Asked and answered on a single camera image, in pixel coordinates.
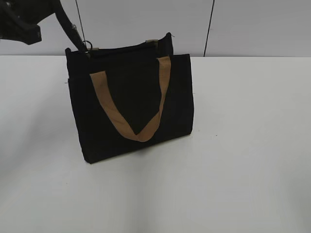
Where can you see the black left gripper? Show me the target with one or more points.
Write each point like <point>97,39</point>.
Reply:
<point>19,21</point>

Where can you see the black tote bag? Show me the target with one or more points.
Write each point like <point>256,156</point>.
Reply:
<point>129,98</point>

